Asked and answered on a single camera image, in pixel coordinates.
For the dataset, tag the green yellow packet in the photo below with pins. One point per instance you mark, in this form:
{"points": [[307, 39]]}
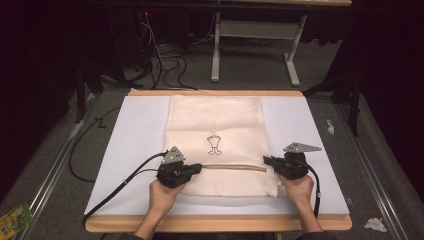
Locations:
{"points": [[13, 221]]}

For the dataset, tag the small crumpled white scrap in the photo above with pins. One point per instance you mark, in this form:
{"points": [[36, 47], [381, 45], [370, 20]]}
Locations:
{"points": [[330, 127]]}

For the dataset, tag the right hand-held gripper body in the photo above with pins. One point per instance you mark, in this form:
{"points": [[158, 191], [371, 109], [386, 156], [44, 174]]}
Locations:
{"points": [[293, 166]]}

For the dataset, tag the large crumpled white scrap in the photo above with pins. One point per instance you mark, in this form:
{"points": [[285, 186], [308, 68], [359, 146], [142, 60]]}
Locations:
{"points": [[375, 224]]}

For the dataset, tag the white table mat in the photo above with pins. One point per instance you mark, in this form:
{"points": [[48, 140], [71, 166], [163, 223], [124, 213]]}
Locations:
{"points": [[140, 133]]}

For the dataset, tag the black stand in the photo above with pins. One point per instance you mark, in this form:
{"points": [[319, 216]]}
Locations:
{"points": [[81, 93], [350, 100]]}

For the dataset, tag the person's right hand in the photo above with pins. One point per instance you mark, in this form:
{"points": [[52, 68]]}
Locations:
{"points": [[300, 190]]}

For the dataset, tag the white metal desk frame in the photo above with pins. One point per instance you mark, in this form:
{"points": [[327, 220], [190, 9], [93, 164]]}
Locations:
{"points": [[256, 30]]}

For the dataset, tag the cream mesh laundry bag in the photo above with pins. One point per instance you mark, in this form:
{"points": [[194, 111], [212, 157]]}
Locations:
{"points": [[216, 120]]}

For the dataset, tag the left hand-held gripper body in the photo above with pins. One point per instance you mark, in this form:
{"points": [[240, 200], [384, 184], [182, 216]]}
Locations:
{"points": [[173, 170]]}

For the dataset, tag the aluminium floor rail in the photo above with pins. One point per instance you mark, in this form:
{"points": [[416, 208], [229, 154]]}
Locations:
{"points": [[53, 166], [366, 166]]}

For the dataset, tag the person's left hand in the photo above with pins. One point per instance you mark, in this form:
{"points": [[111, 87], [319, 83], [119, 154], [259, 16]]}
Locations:
{"points": [[163, 196]]}

